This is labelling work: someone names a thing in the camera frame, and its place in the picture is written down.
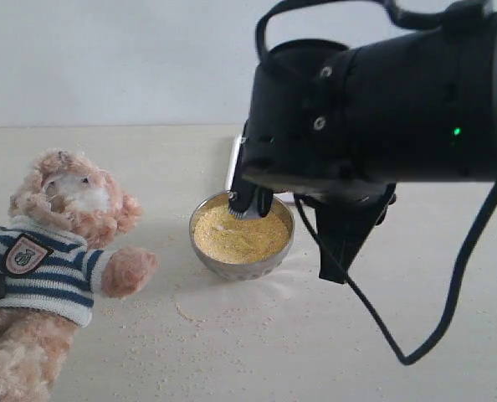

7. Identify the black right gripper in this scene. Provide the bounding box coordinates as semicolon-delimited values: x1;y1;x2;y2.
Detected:
242;39;397;284

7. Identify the teddy bear striped sweater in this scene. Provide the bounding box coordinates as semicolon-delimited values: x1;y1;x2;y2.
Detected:
0;147;159;402

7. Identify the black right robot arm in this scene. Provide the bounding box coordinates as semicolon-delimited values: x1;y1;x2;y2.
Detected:
241;1;497;283

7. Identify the white rectangular tray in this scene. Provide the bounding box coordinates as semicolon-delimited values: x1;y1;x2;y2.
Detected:
224;134;295;205

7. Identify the metal bowl of millet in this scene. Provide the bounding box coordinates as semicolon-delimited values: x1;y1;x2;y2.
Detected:
188;192;295;281

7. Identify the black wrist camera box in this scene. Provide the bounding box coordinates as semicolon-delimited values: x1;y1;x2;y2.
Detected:
227;121;274;221

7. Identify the black cable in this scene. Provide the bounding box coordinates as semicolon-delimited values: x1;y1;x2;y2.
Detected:
254;0;497;367

